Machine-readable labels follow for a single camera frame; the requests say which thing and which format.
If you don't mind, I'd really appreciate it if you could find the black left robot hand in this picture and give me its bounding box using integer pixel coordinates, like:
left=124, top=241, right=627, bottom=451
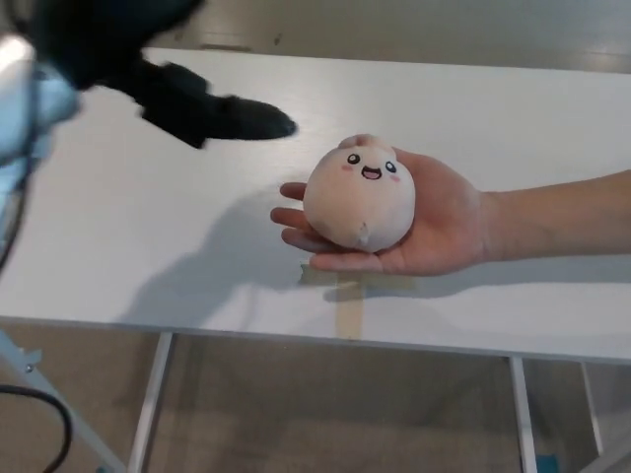
left=9, top=0, right=299, bottom=150

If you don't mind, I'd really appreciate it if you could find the person's bare hand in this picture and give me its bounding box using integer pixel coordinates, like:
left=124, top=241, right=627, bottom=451
left=269, top=150, right=494, bottom=275

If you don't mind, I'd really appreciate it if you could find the white metal table leg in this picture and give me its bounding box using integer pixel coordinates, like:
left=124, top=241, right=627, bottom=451
left=580, top=362, right=605, bottom=457
left=127, top=332, right=174, bottom=473
left=510, top=357, right=537, bottom=473

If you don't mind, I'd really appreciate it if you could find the tan tape cross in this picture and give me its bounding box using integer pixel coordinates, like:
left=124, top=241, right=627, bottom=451
left=298, top=262, right=415, bottom=290

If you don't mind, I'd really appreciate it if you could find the light blue metal frame bar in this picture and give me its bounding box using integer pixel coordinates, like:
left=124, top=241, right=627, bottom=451
left=0, top=328, right=127, bottom=473

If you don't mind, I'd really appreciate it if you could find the person's bare forearm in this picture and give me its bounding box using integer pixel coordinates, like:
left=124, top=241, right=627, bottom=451
left=485, top=169, right=631, bottom=262

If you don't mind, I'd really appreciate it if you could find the pink dumpling plush toy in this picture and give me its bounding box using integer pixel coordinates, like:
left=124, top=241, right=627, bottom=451
left=301, top=135, right=416, bottom=255

